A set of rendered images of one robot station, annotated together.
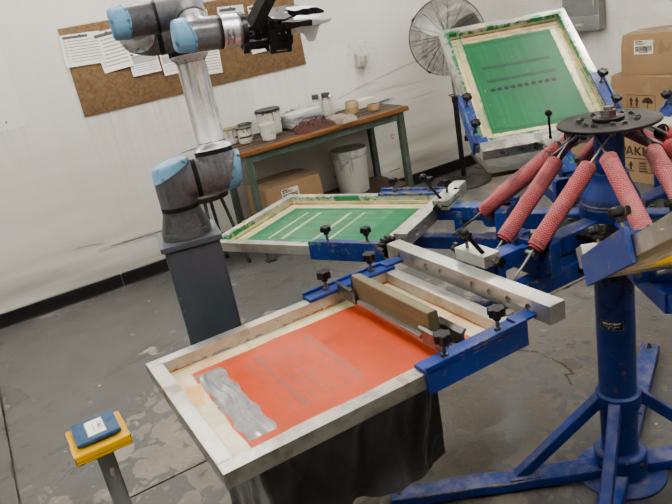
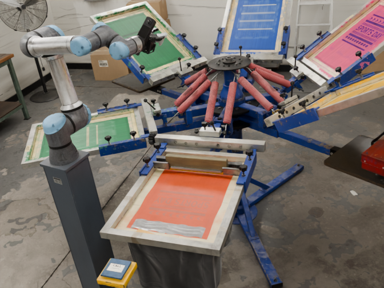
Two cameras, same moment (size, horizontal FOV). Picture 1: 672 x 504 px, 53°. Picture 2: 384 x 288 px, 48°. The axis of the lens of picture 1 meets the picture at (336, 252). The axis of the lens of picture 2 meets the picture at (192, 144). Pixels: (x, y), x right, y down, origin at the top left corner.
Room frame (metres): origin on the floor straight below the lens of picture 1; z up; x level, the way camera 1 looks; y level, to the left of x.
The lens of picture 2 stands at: (0.11, 1.25, 2.28)
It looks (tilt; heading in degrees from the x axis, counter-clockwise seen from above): 29 degrees down; 318
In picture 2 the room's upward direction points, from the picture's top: 7 degrees counter-clockwise
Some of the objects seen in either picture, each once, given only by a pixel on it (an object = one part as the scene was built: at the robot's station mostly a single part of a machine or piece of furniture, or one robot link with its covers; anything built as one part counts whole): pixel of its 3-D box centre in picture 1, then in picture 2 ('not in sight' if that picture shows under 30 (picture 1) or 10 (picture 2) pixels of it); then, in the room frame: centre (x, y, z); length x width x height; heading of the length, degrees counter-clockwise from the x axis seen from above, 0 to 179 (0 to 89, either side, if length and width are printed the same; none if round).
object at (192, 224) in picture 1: (183, 218); (62, 150); (2.00, 0.44, 1.25); 0.15 x 0.15 x 0.10
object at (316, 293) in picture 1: (350, 288); (154, 163); (1.86, -0.02, 0.98); 0.30 x 0.05 x 0.07; 116
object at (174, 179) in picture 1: (176, 181); (57, 128); (2.00, 0.43, 1.37); 0.13 x 0.12 x 0.14; 103
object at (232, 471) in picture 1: (327, 351); (185, 192); (1.51, 0.07, 0.97); 0.79 x 0.58 x 0.04; 116
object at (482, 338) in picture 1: (473, 352); (247, 171); (1.36, -0.27, 0.98); 0.30 x 0.05 x 0.07; 116
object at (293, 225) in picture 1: (359, 201); (104, 119); (2.48, -0.12, 1.05); 1.08 x 0.61 x 0.23; 56
